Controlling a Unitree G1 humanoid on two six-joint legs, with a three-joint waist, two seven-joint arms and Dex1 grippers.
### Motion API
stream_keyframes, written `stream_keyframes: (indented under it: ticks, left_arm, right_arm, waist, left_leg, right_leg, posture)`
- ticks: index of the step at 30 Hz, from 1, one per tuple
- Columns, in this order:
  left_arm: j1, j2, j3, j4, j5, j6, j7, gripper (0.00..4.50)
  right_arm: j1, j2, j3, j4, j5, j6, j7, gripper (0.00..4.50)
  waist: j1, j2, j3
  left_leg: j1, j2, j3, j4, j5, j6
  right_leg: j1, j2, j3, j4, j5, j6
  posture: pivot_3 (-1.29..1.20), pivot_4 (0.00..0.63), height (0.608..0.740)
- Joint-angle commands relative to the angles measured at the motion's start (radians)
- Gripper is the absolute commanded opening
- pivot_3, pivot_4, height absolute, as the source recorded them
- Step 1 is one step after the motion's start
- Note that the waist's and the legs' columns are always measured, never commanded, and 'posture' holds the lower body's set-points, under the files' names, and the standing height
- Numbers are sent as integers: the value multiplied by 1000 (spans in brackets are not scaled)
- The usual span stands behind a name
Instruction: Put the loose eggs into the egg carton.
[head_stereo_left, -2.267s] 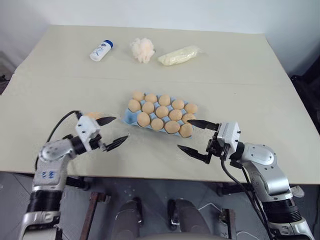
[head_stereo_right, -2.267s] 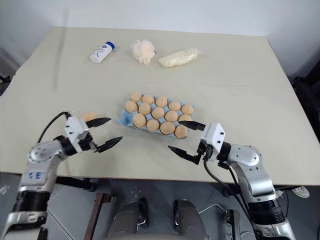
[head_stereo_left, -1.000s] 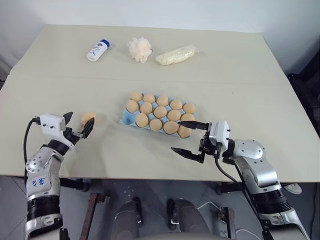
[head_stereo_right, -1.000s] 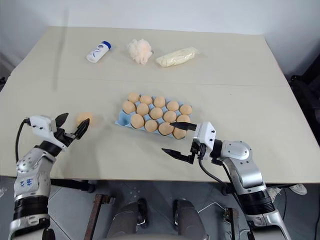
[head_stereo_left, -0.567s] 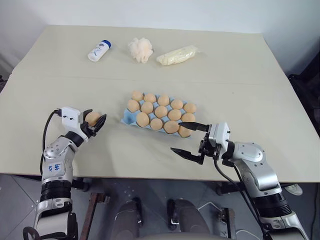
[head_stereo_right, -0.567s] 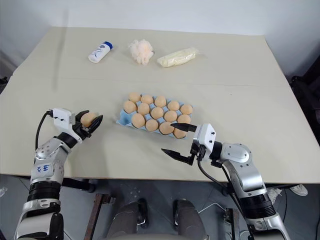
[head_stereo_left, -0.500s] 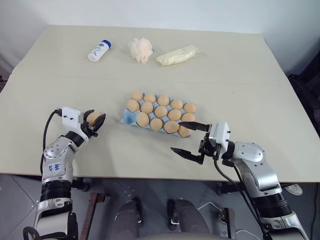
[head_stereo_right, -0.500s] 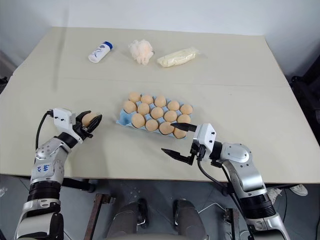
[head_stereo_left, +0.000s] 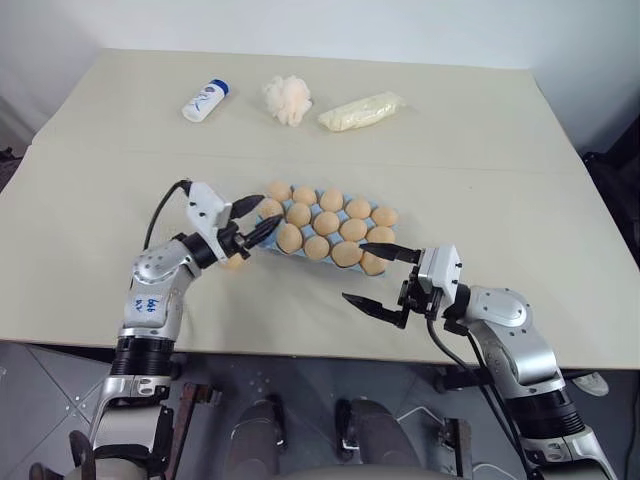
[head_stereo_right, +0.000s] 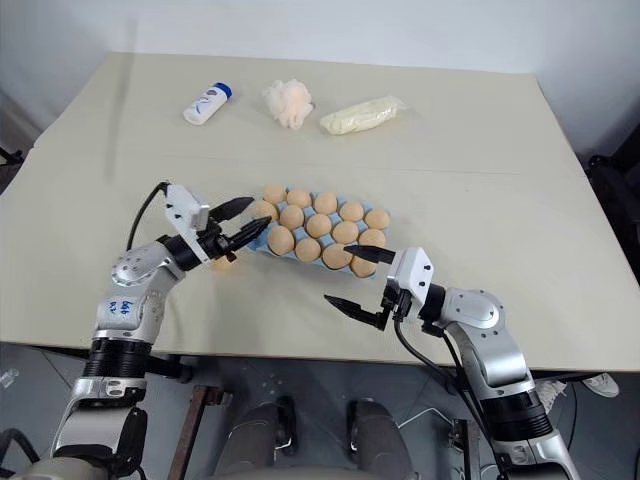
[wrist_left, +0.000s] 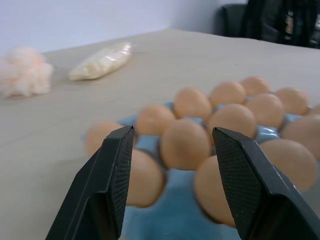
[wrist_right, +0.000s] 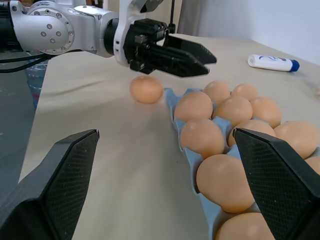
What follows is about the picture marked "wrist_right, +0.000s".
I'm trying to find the blue egg carton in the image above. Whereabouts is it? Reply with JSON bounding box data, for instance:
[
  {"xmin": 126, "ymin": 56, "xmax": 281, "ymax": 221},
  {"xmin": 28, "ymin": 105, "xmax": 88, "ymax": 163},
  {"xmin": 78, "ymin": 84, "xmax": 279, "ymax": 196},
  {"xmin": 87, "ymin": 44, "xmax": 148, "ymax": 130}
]
[{"xmin": 163, "ymin": 87, "xmax": 320, "ymax": 240}]

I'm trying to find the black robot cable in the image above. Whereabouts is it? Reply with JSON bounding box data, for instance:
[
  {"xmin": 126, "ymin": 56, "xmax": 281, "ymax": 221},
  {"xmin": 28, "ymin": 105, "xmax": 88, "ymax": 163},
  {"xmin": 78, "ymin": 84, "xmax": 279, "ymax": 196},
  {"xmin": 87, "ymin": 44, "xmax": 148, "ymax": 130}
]
[
  {"xmin": 0, "ymin": 52, "xmax": 51, "ymax": 74},
  {"xmin": 169, "ymin": 0, "xmax": 176, "ymax": 34}
]

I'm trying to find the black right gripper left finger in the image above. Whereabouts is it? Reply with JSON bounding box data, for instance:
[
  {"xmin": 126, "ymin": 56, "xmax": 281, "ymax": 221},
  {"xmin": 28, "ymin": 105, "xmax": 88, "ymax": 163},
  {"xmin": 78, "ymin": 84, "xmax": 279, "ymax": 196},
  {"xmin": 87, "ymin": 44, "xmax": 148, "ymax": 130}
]
[{"xmin": 0, "ymin": 128, "xmax": 100, "ymax": 240}]

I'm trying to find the clear plastic water bottle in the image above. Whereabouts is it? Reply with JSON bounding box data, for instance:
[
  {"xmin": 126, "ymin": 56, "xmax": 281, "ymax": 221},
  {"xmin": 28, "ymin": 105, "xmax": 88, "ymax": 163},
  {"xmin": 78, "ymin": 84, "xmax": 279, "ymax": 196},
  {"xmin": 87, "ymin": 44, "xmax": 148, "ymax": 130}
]
[{"xmin": 23, "ymin": 58, "xmax": 50, "ymax": 109}]

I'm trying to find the white tube with blue cap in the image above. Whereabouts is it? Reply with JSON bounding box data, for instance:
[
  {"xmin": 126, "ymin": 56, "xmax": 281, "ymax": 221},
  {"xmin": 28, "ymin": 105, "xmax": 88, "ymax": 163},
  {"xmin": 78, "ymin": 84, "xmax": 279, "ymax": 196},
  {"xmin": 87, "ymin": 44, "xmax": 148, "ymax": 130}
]
[{"xmin": 247, "ymin": 53, "xmax": 301, "ymax": 73}]

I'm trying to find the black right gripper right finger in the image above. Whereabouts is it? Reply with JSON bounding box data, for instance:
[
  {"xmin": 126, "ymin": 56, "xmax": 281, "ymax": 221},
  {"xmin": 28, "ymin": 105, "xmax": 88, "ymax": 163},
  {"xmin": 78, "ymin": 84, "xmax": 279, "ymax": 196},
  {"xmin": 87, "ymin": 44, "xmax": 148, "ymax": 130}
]
[{"xmin": 232, "ymin": 127, "xmax": 320, "ymax": 240}]

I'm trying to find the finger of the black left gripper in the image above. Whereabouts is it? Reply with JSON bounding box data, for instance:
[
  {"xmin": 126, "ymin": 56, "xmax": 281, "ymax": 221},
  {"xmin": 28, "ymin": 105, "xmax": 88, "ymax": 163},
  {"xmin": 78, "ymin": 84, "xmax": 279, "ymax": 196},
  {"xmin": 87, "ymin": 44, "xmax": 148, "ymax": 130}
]
[
  {"xmin": 163, "ymin": 35, "xmax": 218, "ymax": 65},
  {"xmin": 150, "ymin": 46, "xmax": 210, "ymax": 78}
]

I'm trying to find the brown egg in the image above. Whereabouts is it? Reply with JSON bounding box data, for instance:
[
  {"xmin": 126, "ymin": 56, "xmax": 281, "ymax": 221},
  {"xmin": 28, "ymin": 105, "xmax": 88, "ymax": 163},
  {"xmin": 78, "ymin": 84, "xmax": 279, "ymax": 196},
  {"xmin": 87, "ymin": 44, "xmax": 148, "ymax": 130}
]
[
  {"xmin": 304, "ymin": 155, "xmax": 320, "ymax": 176},
  {"xmin": 195, "ymin": 154, "xmax": 256, "ymax": 214},
  {"xmin": 273, "ymin": 120, "xmax": 320, "ymax": 160},
  {"xmin": 227, "ymin": 119, "xmax": 277, "ymax": 147},
  {"xmin": 215, "ymin": 212, "xmax": 276, "ymax": 240},
  {"xmin": 212, "ymin": 96, "xmax": 254, "ymax": 121},
  {"xmin": 179, "ymin": 118, "xmax": 226, "ymax": 160},
  {"xmin": 203, "ymin": 80, "xmax": 232, "ymax": 105},
  {"xmin": 249, "ymin": 96, "xmax": 282, "ymax": 129},
  {"xmin": 129, "ymin": 76, "xmax": 164, "ymax": 104},
  {"xmin": 230, "ymin": 83, "xmax": 260, "ymax": 102},
  {"xmin": 174, "ymin": 91, "xmax": 214, "ymax": 122}
]

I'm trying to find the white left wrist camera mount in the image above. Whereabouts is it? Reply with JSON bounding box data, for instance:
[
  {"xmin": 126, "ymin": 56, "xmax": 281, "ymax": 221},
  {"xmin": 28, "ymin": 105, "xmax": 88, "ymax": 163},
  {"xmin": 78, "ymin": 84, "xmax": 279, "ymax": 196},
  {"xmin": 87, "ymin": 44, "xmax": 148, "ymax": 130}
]
[{"xmin": 113, "ymin": 0, "xmax": 161, "ymax": 69}]

